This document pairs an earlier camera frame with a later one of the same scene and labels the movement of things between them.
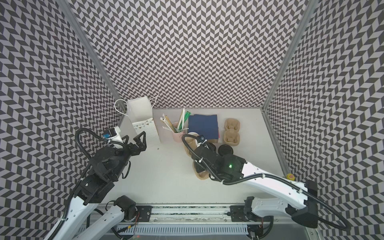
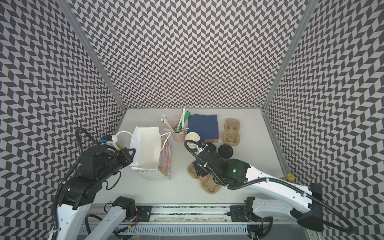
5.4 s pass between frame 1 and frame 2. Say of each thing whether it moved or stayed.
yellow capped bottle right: stayed
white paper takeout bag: moved
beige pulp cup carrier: moved
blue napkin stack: stayed
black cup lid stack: stayed
